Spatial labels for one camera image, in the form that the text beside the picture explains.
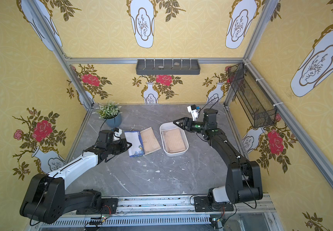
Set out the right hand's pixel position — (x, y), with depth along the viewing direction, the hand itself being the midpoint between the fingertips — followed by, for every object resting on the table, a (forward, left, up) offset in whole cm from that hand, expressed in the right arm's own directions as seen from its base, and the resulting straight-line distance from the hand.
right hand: (176, 125), depth 79 cm
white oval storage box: (+14, +4, -19) cm, 24 cm away
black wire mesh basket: (+14, -48, +2) cm, 50 cm away
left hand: (-5, +25, -14) cm, 29 cm away
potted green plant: (+14, +43, -6) cm, 46 cm away
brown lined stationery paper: (+3, +1, -22) cm, 22 cm away
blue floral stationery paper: (-6, +24, -18) cm, 30 cm away
